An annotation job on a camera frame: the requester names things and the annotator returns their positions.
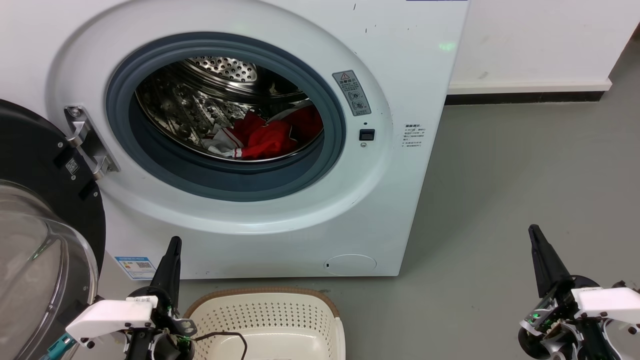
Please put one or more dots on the small printed text label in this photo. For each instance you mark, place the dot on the small printed text label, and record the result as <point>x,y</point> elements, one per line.
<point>413,136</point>

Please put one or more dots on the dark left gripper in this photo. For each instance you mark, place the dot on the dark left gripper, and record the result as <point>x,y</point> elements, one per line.
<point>167,340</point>

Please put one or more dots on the stainless steel washing machine drum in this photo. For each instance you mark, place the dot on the stainless steel washing machine drum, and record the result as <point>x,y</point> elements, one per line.
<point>185,105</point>

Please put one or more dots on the small QR code sticker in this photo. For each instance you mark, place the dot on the small QR code sticker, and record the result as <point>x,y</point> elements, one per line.
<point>72,166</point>

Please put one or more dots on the blue energy label sticker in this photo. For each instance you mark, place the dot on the blue energy label sticker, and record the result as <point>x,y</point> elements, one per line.
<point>135,267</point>

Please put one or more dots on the black door latch socket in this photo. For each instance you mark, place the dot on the black door latch socket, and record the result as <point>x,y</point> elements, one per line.
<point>367,135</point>

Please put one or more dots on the white front-load washing machine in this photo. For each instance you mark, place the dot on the white front-load washing machine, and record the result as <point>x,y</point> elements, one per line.
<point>390,75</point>

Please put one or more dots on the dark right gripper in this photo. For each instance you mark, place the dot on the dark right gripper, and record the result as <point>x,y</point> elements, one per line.
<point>555,325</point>

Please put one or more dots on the black round glass washer door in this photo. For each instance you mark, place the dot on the black round glass washer door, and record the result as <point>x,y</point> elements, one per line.
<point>35,150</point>

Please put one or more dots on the black and white baseboard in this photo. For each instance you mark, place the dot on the black and white baseboard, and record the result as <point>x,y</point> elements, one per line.
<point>525,97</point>

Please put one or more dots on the round drain filter cover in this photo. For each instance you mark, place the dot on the round drain filter cover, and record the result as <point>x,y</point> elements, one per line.
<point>350,265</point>

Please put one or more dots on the cream perforated laundry basket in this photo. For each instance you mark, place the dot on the cream perforated laundry basket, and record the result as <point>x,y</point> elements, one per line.
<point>280,320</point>

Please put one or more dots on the red and white garment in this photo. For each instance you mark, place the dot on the red and white garment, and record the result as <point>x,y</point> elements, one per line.
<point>265,140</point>

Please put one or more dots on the silver metal door hinge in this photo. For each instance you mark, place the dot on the silver metal door hinge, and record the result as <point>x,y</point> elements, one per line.
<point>85,137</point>

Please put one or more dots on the grey warning sticker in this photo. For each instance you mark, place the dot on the grey warning sticker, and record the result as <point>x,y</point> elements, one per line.
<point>352,93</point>

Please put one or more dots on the grey rubber door gasket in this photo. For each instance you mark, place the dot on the grey rubber door gasket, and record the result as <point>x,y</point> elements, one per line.
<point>225,182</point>

